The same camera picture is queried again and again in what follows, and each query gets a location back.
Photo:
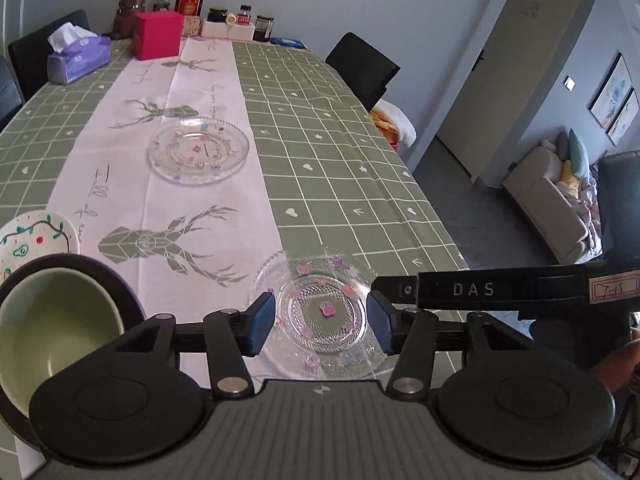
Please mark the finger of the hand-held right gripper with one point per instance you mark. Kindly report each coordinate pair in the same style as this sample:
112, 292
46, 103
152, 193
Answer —
395, 289

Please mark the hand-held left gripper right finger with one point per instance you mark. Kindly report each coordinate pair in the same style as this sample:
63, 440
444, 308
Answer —
380, 322

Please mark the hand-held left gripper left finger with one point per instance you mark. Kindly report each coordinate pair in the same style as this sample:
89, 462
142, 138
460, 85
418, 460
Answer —
262, 322

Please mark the textured clear glass plate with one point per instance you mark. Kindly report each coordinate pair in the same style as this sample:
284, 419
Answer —
320, 285

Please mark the black bowl green inside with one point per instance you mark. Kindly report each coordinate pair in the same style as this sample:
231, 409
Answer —
134, 300

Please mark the smooth clear glass plate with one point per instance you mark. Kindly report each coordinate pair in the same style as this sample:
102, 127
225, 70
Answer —
197, 152

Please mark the white painted plate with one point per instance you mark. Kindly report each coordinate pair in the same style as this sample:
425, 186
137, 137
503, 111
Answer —
35, 237

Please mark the person's right hand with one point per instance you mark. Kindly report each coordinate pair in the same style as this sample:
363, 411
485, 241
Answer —
622, 367

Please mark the beige sofa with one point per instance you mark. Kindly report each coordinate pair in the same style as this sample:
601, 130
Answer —
545, 195

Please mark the pink clothes pile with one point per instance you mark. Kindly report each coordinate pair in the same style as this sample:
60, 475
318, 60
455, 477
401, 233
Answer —
590, 210

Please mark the yellow cushion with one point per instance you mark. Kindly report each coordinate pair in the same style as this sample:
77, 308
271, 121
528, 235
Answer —
569, 172

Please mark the dark flat panel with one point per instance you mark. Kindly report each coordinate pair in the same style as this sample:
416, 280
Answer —
622, 205

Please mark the teal cushion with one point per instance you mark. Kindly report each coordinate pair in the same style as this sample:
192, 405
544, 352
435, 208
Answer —
579, 155

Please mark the yellow cloth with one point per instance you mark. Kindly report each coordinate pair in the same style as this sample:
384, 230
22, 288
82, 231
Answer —
382, 122

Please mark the white deer print table runner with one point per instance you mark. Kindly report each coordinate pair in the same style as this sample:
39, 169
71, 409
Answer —
125, 185

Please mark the small framed painting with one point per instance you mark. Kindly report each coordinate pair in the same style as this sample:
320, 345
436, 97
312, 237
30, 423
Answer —
627, 117

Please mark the plain cream door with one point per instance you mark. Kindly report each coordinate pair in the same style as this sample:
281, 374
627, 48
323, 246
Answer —
510, 85

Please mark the large framed painting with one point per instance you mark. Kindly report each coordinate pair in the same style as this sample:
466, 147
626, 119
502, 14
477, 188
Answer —
612, 92

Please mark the black chair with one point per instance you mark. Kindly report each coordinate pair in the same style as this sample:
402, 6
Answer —
7, 90
360, 67
35, 55

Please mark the blue packet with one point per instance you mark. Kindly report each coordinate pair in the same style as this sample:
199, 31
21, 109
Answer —
287, 42

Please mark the small door decoration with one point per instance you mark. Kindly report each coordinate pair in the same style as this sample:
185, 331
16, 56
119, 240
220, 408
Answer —
531, 9

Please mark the white box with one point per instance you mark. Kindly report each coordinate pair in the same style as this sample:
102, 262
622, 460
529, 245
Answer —
215, 31
241, 33

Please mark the tall dark glass jar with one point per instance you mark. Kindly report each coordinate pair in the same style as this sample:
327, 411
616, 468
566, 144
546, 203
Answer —
263, 30

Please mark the small red label bottle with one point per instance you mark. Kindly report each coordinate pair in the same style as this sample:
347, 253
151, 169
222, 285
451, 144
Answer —
244, 17

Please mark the cream round cap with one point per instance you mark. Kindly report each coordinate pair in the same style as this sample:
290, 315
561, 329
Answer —
231, 18

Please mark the pink box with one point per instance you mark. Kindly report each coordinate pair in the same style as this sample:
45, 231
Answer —
157, 35

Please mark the black lid jar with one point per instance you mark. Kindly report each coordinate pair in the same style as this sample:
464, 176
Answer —
217, 15

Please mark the purple tissue box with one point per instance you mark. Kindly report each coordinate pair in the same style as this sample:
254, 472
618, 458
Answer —
80, 60

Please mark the brown figurine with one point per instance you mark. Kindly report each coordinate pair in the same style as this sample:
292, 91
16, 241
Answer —
127, 15

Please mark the white wall switch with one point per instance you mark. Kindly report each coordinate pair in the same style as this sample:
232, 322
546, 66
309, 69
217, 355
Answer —
570, 83

